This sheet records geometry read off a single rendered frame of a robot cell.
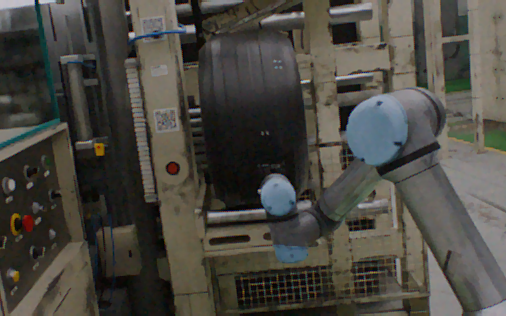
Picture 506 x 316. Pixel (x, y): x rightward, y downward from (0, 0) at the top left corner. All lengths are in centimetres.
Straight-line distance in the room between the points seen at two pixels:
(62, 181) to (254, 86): 64
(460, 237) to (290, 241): 39
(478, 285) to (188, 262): 105
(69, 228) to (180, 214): 36
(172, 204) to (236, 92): 48
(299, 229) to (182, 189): 60
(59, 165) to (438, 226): 107
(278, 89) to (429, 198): 64
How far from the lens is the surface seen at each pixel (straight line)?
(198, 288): 182
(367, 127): 93
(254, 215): 163
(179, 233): 174
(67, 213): 163
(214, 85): 146
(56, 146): 159
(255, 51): 152
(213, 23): 202
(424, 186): 94
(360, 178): 116
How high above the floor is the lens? 144
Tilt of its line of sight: 9 degrees down
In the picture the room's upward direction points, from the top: 7 degrees counter-clockwise
